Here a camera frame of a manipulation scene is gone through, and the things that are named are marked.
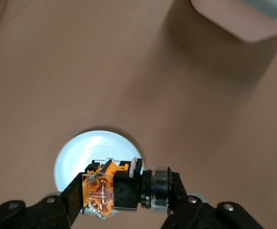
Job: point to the orange and black push-button switch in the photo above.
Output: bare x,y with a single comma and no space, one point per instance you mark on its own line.
124,190

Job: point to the white lidded plastic box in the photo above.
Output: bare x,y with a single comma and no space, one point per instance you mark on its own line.
243,21

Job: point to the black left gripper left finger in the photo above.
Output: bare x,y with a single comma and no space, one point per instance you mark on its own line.
45,214

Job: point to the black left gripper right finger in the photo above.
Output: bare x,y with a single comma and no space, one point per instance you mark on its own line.
200,214

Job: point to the light blue round plate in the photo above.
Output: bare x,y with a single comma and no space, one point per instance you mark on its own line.
85,152

